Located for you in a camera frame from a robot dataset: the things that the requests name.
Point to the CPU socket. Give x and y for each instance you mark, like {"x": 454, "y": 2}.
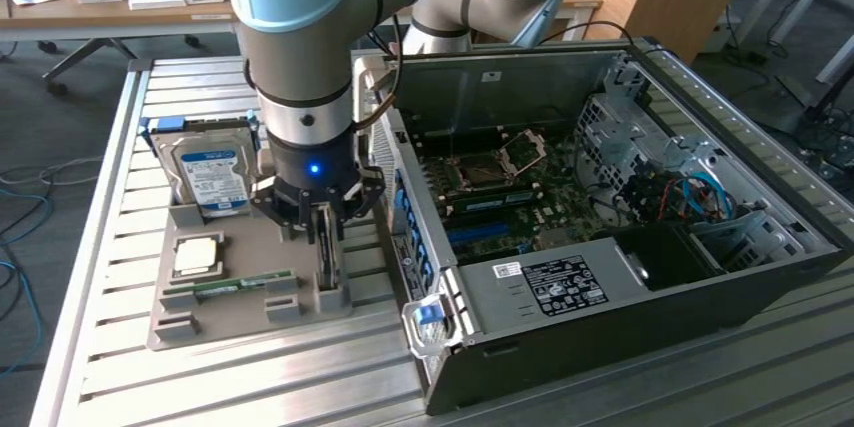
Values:
{"x": 477, "y": 174}

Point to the green RAM stick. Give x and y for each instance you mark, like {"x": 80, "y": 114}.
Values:
{"x": 221, "y": 287}

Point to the RAM stick with label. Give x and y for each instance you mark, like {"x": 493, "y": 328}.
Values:
{"x": 488, "y": 204}

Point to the metal socket cover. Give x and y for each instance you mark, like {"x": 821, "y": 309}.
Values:
{"x": 528, "y": 149}

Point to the black open PC case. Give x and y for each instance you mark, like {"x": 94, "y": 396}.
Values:
{"x": 601, "y": 347}

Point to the green motherboard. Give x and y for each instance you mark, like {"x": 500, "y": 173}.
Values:
{"x": 555, "y": 212}

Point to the grey power supply unit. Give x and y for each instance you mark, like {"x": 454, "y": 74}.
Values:
{"x": 508, "y": 307}

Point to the silver drive bracket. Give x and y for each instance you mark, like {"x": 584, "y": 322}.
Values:
{"x": 755, "y": 242}

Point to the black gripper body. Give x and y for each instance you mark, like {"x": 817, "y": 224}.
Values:
{"x": 314, "y": 167}

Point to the grey parts rack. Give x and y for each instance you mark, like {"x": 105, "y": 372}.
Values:
{"x": 254, "y": 257}

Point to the blue expansion slot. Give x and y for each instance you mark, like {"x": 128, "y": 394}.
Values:
{"x": 477, "y": 233}

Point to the silver CPU chip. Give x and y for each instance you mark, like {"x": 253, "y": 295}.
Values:
{"x": 198, "y": 257}

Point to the blue release latch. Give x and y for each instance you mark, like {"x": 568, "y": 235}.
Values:
{"x": 429, "y": 313}

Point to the flat white box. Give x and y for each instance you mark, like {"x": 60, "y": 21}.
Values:
{"x": 157, "y": 4}

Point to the hard disk blue caddy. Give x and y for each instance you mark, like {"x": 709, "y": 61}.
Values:
{"x": 208, "y": 172}

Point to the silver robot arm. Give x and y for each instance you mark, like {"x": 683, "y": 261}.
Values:
{"x": 301, "y": 47}

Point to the silver disk bay cage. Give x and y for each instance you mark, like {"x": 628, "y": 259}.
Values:
{"x": 668, "y": 147}

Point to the grey black floor stand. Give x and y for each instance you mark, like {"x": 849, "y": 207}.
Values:
{"x": 801, "y": 107}

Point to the black case latch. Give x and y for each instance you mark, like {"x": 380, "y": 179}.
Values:
{"x": 402, "y": 137}

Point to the low profile graphics card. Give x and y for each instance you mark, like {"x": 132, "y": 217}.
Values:
{"x": 325, "y": 257}

